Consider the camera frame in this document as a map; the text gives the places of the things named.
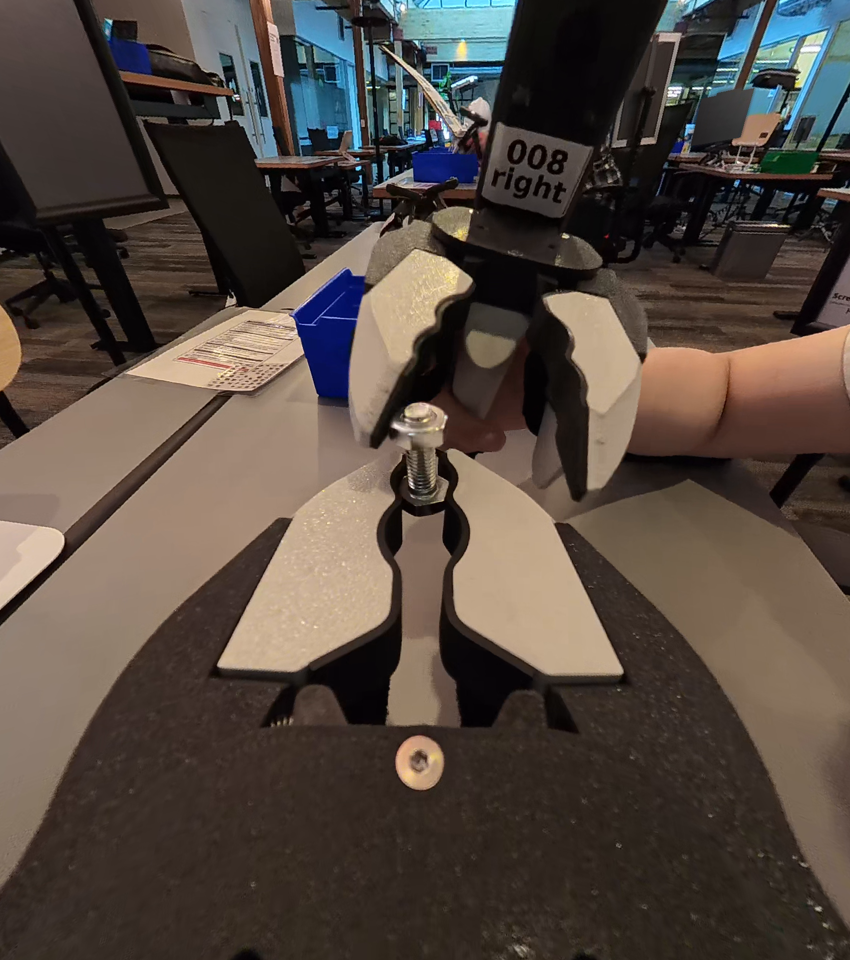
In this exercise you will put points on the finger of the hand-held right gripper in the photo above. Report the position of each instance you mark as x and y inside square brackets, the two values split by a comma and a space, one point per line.
[597, 360]
[395, 322]

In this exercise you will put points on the laminated instruction sheet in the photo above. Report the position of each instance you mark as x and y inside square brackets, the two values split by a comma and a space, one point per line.
[229, 352]

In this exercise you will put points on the computer monitor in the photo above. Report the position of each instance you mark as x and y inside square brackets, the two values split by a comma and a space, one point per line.
[721, 120]

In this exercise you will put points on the small blue bin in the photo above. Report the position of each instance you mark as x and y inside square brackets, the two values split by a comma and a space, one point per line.
[443, 166]

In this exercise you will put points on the person's right hand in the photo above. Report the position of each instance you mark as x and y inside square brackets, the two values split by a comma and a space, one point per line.
[481, 435]

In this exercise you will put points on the person's right forearm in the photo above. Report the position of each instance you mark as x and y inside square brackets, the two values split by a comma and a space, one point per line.
[755, 405]

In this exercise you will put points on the large silver nut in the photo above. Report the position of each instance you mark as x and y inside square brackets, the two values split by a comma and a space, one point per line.
[425, 495]

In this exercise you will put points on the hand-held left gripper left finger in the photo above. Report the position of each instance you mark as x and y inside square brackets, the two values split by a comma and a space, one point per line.
[312, 592]

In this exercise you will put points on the grey computer tower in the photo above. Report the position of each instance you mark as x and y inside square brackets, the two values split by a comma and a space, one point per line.
[747, 251]

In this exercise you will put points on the blue plastic bin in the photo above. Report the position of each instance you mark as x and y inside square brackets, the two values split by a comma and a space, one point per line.
[327, 337]

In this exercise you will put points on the wooden office desk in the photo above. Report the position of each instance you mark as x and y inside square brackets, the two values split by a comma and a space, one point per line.
[755, 174]
[305, 163]

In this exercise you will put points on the thick silver bolt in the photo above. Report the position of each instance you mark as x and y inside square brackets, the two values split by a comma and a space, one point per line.
[419, 431]

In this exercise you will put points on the green bin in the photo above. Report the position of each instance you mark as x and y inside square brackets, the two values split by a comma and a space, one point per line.
[789, 161]

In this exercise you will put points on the black swivel chair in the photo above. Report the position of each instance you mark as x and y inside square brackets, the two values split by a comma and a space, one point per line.
[57, 289]

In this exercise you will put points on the dark framed board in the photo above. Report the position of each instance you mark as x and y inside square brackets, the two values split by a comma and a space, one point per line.
[42, 97]

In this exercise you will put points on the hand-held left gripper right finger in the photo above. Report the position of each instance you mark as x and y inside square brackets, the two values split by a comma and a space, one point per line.
[522, 592]

